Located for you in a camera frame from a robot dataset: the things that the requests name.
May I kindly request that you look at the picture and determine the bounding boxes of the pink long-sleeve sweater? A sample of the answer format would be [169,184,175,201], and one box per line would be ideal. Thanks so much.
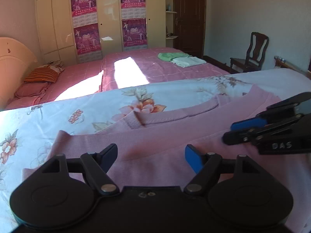
[22,84,311,233]

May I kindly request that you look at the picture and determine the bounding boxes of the dark wooden chair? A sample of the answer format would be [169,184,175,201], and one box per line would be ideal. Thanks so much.
[229,32,269,73]

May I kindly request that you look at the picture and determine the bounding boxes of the white floral bed sheet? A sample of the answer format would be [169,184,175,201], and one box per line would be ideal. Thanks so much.
[1,69,310,232]

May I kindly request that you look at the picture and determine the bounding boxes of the white folded cloth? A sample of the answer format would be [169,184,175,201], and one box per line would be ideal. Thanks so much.
[171,56,207,68]

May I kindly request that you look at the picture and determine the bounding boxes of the pink checked bed cover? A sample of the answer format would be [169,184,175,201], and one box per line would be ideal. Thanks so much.
[5,47,227,110]

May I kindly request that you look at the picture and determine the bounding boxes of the pink pillow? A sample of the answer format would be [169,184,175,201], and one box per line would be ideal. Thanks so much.
[14,82,51,98]

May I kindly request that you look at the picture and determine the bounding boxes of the orange striped pillow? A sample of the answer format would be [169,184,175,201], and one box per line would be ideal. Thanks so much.
[24,66,64,83]

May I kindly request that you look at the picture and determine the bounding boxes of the green folded cloth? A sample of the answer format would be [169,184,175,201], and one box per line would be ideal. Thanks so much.
[158,52,190,62]

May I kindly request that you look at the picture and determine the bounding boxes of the lower left pink poster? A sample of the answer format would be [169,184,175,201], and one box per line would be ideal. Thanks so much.
[74,23,102,63]

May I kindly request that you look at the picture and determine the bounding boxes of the pink poster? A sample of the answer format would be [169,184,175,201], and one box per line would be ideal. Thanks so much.
[71,0,98,28]
[122,18,148,51]
[74,23,102,63]
[121,0,146,20]

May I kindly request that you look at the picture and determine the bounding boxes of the peach curved headboard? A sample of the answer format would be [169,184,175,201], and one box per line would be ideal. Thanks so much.
[0,37,38,110]

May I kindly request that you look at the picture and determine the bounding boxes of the lower right pink poster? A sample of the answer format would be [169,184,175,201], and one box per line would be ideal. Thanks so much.
[122,18,148,51]

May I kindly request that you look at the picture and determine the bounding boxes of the dark brown door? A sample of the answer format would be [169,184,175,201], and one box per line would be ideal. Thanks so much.
[173,0,206,58]

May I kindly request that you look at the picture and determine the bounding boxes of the cream wardrobe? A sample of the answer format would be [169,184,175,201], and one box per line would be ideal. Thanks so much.
[35,0,172,66]

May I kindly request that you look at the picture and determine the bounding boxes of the upper left pink poster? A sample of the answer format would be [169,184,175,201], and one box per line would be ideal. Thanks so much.
[71,0,98,28]

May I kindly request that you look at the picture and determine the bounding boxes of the upper right pink poster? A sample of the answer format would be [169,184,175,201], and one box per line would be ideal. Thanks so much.
[121,0,146,20]

